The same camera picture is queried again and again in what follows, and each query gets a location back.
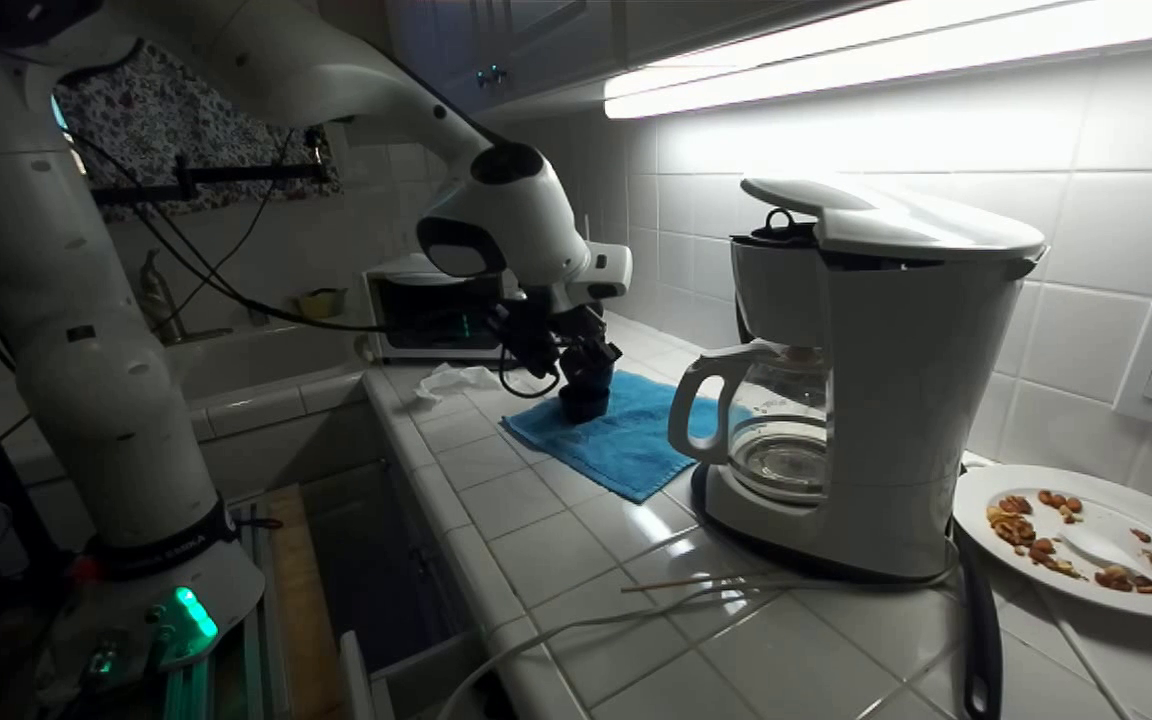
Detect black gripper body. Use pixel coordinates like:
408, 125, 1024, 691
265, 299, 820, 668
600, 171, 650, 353
540, 294, 609, 353

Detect blue terry towel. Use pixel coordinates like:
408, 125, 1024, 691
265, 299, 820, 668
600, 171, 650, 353
501, 366, 746, 509

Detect under-cabinet light strip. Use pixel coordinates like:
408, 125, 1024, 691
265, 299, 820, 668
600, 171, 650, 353
600, 0, 1152, 125

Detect white plate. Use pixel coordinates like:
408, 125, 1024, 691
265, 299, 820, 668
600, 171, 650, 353
948, 460, 1152, 626

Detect white spoon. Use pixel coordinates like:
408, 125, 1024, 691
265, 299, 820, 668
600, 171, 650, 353
1052, 522, 1152, 620

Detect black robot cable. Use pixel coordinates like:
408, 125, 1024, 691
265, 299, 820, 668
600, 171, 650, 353
62, 112, 570, 405

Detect brown food scraps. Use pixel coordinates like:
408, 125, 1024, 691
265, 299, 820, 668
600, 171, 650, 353
986, 487, 1152, 600

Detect white upper wall cabinet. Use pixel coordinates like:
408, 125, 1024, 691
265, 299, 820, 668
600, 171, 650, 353
382, 0, 902, 125

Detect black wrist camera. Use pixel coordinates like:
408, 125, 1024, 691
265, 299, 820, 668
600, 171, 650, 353
494, 294, 565, 384

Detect white drip coffee maker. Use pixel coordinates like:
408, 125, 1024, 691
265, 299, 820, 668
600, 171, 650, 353
665, 171, 1048, 585

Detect black clamp bar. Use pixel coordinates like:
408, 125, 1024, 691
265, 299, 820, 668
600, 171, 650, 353
89, 125, 335, 211

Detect crumpled white paper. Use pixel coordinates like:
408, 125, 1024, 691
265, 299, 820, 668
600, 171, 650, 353
395, 359, 506, 410

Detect yellow sponge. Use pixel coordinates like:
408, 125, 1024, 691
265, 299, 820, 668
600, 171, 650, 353
288, 285, 347, 328

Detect white power cord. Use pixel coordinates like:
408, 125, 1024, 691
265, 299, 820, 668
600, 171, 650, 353
432, 526, 808, 720

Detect patterned curtain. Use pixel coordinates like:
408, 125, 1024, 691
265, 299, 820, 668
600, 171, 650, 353
54, 35, 342, 214

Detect red lidded white container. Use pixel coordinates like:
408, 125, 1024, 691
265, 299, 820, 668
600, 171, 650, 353
358, 247, 548, 366

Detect white sink basin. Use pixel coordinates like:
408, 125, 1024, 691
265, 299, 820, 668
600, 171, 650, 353
151, 319, 378, 445

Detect robot mounting base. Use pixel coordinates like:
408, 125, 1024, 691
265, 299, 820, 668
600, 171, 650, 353
30, 535, 274, 720

